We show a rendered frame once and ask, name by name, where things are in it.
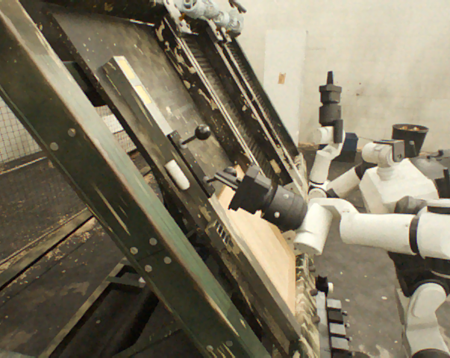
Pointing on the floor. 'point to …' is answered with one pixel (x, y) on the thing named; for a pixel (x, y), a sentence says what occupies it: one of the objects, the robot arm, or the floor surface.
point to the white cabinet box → (286, 74)
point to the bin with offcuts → (412, 133)
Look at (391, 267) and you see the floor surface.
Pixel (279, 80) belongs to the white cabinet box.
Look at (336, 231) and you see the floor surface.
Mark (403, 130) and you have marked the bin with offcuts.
